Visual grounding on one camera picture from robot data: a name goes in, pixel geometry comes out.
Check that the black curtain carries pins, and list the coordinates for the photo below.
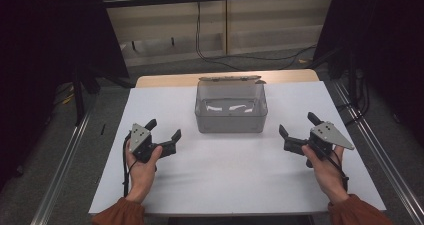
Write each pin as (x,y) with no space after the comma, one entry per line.
(40,51)
(386,35)

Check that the grey transparent lidded storage box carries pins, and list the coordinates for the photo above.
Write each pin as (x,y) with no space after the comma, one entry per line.
(230,118)

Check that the black metal stand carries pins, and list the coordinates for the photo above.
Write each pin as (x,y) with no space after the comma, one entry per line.
(79,98)

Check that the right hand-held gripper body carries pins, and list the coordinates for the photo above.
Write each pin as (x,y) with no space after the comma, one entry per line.
(328,133)

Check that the aluminium floor rail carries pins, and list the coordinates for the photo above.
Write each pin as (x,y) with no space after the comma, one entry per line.
(383,158)
(63,171)

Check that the white table sheet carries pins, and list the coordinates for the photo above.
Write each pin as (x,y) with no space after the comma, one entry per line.
(233,171)

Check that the small black bracket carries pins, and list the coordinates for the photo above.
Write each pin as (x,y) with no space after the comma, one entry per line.
(172,41)
(134,45)

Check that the small black floor piece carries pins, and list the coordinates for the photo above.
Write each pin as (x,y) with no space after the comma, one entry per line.
(103,129)

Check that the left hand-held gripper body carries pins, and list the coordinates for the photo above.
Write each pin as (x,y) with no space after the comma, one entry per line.
(140,138)

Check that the light wooden table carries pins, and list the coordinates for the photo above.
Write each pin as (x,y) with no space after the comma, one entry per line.
(166,80)

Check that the person's right hand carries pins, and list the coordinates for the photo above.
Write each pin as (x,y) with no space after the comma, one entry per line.
(328,175)

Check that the person's left hand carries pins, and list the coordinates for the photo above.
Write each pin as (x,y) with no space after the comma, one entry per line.
(142,178)

